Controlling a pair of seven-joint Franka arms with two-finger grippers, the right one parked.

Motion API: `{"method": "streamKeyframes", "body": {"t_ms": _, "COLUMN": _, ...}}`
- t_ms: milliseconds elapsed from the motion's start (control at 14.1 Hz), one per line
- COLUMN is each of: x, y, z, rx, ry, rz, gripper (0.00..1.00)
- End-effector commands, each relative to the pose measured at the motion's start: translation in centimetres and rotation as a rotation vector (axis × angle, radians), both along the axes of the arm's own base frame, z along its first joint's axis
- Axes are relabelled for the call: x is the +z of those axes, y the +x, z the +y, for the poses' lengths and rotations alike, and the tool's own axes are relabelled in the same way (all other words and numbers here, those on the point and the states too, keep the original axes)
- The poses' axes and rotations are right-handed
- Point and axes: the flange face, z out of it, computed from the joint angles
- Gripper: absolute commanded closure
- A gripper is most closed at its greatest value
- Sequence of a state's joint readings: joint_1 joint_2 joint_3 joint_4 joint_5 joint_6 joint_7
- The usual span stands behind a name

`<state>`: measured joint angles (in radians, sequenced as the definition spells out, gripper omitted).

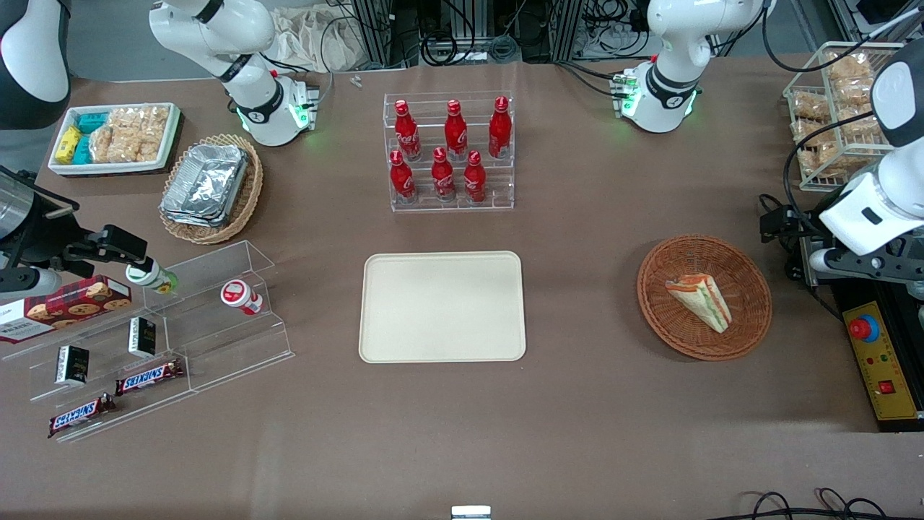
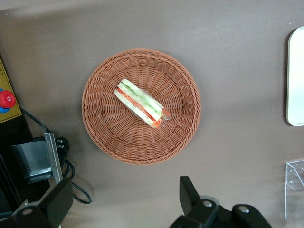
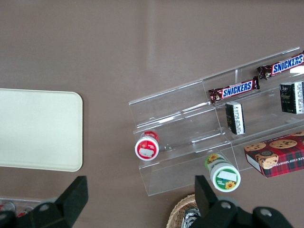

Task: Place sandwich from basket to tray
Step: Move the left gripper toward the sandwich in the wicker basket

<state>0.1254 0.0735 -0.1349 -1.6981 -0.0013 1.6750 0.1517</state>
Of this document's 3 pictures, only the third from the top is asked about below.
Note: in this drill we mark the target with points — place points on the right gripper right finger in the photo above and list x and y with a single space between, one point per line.
209 204

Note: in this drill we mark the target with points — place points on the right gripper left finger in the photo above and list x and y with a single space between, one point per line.
66 204

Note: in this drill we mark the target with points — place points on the aluminium foil tray stack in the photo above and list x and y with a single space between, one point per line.
190 219

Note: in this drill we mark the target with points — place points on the light wicker basket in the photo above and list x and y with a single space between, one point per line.
175 213

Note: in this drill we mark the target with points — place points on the beige plastic tray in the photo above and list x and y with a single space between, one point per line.
35 128

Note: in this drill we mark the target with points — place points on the green drink bottle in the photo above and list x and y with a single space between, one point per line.
224 178

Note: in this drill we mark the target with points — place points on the clear acrylic bottle rack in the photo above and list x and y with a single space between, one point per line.
28 201

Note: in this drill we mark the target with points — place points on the white bottle red cap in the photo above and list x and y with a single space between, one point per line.
146 148

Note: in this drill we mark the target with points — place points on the red tartan cookie box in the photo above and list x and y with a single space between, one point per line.
280 156

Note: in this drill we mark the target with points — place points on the small black chocolate box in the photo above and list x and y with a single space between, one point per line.
234 118
292 97

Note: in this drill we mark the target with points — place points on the clear acrylic step display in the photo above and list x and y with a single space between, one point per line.
171 111

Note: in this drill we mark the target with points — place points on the Snickers chocolate bar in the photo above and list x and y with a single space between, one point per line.
285 66
237 89

